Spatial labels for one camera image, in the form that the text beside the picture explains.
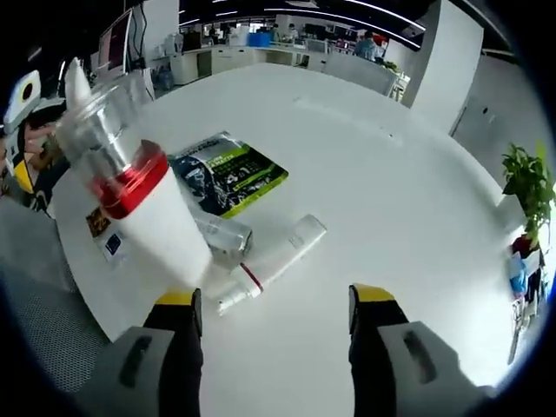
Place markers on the white counter cabinets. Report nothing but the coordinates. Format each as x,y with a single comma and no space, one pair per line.
226,58

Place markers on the grey mesh office chair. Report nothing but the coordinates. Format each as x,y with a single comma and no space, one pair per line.
39,278

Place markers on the small blue white sachet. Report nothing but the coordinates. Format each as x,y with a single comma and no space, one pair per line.
114,245

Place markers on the pile of small clutter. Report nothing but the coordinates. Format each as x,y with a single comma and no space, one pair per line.
525,269

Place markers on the blue storage bin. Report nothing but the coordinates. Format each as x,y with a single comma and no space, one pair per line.
260,40

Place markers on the potted green plant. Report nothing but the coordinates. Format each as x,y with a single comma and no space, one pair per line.
527,182

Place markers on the white skincare tube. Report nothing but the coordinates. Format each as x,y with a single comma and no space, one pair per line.
78,84

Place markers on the large red-collared skincare bottle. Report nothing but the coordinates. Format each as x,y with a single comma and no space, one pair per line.
160,230

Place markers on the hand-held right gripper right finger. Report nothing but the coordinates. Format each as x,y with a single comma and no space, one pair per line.
391,373

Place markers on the small clear-capped skincare bottle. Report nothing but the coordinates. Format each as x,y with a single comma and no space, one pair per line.
230,239

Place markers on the large display screen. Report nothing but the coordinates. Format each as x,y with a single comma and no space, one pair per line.
116,48

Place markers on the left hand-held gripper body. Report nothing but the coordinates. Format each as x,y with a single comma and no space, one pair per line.
17,106

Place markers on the green black skincare sachet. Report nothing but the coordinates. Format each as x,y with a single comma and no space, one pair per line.
243,174

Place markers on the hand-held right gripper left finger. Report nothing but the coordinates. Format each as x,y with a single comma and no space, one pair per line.
165,373

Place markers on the brown foil packet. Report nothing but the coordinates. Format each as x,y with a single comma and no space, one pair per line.
97,223

